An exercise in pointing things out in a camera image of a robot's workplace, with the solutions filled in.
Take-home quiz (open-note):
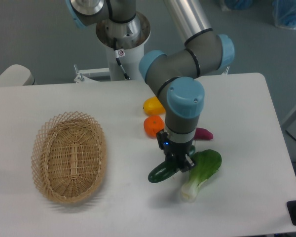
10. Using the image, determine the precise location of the yellow mango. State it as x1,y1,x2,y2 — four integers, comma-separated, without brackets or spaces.
143,96,165,116

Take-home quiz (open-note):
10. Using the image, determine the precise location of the dark green cucumber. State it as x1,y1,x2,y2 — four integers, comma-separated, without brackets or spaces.
148,146,195,183

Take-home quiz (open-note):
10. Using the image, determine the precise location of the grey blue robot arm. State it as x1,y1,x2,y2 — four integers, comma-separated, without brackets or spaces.
66,0,235,174

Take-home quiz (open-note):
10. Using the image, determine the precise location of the white chair armrest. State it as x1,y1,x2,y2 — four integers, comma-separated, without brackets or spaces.
0,64,37,87

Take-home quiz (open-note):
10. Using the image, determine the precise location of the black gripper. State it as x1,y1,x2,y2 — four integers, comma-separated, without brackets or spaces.
156,129,195,173

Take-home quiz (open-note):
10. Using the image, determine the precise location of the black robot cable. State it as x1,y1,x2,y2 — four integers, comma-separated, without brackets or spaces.
112,37,131,81

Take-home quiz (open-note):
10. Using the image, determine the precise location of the woven wicker basket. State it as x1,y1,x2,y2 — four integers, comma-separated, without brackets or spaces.
31,111,107,204

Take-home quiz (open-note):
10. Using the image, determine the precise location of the purple sweet potato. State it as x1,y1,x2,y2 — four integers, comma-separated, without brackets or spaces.
194,127,214,141

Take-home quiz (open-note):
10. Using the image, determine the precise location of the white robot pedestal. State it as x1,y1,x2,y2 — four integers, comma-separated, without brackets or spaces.
73,12,152,83

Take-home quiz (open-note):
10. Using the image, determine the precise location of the orange tangerine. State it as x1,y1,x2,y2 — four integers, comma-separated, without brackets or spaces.
144,115,165,138

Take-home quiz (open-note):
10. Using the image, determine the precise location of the green bok choy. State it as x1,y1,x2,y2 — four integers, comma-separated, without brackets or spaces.
181,149,222,202

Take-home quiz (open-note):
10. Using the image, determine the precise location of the blue plastic bag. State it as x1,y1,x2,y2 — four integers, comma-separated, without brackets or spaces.
272,0,296,30

